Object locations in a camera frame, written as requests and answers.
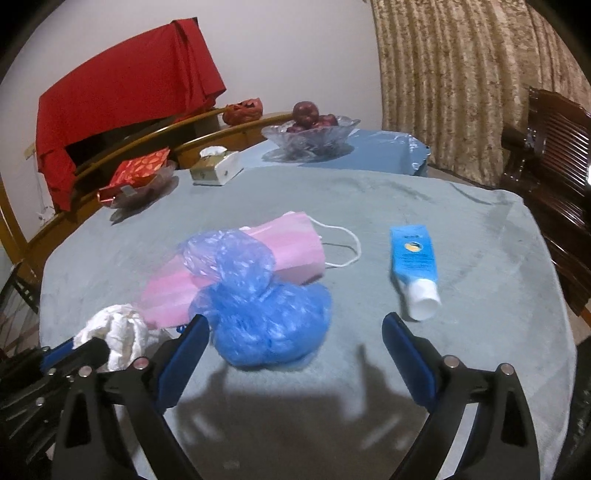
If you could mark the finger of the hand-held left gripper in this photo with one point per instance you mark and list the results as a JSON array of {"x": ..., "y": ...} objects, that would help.
[
  {"x": 57, "y": 353},
  {"x": 90, "y": 350}
]

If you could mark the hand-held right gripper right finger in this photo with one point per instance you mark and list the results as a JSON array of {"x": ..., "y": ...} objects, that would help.
[{"x": 408, "y": 360}]

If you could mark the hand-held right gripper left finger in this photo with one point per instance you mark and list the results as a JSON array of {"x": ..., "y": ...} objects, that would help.
[{"x": 184, "y": 355}]

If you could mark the white tissue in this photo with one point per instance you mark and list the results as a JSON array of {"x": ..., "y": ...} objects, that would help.
[{"x": 124, "y": 332}]

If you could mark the pink face mask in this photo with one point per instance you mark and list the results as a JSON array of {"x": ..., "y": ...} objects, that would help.
[
  {"x": 166, "y": 295},
  {"x": 295, "y": 249}
]

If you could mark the blue plastic bag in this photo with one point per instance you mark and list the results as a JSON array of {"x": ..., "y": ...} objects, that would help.
[{"x": 263, "y": 318}]

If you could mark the blue tube with white cap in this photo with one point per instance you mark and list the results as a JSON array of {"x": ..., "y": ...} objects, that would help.
[{"x": 413, "y": 258}]

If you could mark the brown wooden cabinet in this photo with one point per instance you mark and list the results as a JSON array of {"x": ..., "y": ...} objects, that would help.
[{"x": 60, "y": 230}]

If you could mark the glass dish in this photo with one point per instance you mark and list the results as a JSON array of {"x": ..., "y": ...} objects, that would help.
[{"x": 154, "y": 190}]

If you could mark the white tissue box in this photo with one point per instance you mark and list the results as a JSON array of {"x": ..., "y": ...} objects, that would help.
[{"x": 217, "y": 170}]

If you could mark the red patterned packet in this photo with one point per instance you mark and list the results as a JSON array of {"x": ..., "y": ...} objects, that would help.
[{"x": 138, "y": 168}]

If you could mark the black television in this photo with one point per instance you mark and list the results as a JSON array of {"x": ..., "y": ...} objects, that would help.
[{"x": 101, "y": 143}]

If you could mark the blue tablecloth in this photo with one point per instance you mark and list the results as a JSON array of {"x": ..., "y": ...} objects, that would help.
[{"x": 378, "y": 152}]

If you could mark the glass fruit bowl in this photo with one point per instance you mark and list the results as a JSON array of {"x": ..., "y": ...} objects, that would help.
[{"x": 314, "y": 141}]

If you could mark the red net bag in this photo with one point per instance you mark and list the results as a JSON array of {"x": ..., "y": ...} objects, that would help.
[{"x": 242, "y": 110}]

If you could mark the red apple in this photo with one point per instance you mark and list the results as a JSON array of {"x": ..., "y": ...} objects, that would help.
[
  {"x": 295, "y": 128},
  {"x": 305, "y": 112},
  {"x": 327, "y": 121}
]

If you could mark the dark wooden armchair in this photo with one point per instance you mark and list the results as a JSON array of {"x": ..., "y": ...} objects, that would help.
[{"x": 554, "y": 152}]

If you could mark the red cloth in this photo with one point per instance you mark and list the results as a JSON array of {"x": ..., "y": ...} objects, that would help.
[{"x": 115, "y": 83}]

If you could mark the beige patterned curtain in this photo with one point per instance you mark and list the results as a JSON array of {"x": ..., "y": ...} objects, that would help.
[{"x": 438, "y": 92}]

